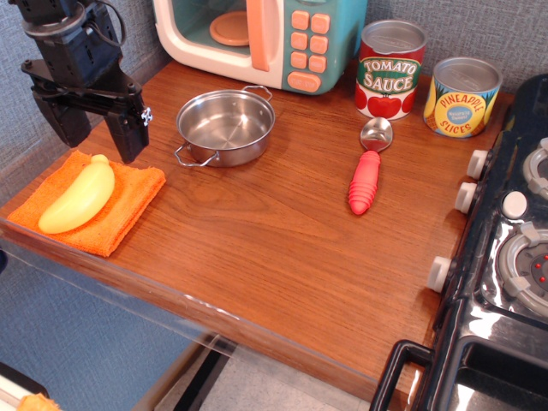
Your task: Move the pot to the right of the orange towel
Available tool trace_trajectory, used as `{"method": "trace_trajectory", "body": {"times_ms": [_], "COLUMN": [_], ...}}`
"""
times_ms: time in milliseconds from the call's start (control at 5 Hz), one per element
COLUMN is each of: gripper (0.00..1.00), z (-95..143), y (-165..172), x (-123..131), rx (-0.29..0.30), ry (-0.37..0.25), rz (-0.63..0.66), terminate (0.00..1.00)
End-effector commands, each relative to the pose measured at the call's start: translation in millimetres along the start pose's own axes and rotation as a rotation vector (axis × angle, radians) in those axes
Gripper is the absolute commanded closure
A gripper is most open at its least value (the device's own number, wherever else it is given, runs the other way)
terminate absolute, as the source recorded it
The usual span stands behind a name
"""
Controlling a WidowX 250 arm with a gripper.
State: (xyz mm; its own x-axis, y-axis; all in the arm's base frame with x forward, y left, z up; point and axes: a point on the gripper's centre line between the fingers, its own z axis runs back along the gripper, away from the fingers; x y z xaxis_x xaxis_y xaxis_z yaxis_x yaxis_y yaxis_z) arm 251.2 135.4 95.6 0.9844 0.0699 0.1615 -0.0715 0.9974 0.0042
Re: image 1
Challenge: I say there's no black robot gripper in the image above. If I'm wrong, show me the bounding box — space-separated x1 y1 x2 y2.
20 3 152 164

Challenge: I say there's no stainless steel pot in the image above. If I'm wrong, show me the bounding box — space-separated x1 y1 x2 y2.
174 86 276 168

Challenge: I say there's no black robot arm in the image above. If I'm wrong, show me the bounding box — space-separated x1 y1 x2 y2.
15 1 152 164

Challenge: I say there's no orange towel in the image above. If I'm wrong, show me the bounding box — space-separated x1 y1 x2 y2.
8 151 166 257

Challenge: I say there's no yellow toy banana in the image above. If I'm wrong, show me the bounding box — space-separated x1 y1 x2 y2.
39 154 116 234

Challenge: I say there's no orange microwave turntable plate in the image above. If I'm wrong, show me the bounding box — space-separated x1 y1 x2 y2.
209 10 249 47

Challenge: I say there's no toy microwave teal and white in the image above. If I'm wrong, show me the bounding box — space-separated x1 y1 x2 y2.
153 1 367 95

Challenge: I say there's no orange object bottom left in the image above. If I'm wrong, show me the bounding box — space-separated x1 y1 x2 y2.
16 393 61 411

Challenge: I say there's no tomato sauce can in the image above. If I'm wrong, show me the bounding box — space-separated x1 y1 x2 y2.
354 20 427 120

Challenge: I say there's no pineapple slices can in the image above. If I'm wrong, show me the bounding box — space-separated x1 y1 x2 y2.
423 57 503 139

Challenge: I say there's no white stove knob bottom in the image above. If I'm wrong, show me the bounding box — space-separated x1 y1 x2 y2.
426 256 452 293

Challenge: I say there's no white stove knob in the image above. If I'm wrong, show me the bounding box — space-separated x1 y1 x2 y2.
467 150 489 180
454 182 477 214
426 256 452 293

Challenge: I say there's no white stove knob middle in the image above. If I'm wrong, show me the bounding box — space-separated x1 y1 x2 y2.
454 182 477 214

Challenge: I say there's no white stove knob top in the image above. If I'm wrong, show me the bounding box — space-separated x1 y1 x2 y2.
467 150 489 180

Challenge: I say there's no black toy stove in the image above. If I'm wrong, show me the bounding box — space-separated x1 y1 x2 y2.
371 74 547 410

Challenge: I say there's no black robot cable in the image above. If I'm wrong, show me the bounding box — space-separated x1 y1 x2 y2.
83 0 127 48

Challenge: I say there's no red handled metal scoop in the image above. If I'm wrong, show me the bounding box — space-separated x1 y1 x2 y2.
348 117 393 215

